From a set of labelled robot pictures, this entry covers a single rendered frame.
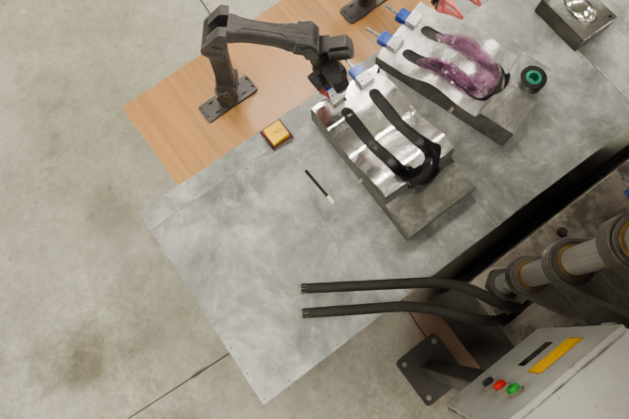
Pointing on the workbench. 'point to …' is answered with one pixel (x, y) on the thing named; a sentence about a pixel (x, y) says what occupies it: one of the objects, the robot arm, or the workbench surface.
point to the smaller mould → (575, 13)
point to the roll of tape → (533, 79)
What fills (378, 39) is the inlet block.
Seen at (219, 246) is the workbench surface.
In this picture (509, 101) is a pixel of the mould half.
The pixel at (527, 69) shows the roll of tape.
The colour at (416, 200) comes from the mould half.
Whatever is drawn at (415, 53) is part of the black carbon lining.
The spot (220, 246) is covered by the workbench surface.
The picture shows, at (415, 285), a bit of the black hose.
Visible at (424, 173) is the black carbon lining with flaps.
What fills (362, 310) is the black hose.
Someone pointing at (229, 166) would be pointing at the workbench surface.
